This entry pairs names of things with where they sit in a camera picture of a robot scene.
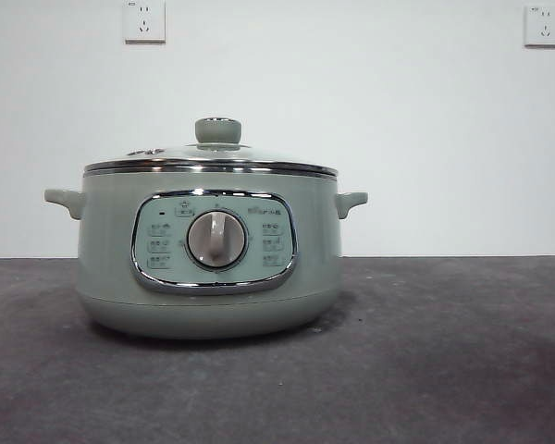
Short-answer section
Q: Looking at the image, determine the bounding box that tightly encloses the pale green electric cooking pot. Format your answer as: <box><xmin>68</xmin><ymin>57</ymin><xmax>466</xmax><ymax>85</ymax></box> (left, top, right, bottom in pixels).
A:
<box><xmin>43</xmin><ymin>166</ymin><xmax>370</xmax><ymax>341</ymax></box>

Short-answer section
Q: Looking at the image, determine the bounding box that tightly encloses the white wall socket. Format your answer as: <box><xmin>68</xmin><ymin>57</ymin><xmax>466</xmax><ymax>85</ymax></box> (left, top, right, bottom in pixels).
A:
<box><xmin>122</xmin><ymin>0</ymin><xmax>167</xmax><ymax>45</ymax></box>
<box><xmin>523</xmin><ymin>4</ymin><xmax>555</xmax><ymax>49</ymax></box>

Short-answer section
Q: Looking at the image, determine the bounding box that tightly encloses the glass lid with green knob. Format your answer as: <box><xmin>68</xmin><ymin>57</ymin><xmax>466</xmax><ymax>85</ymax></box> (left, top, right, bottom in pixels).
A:
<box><xmin>83</xmin><ymin>117</ymin><xmax>339</xmax><ymax>177</ymax></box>

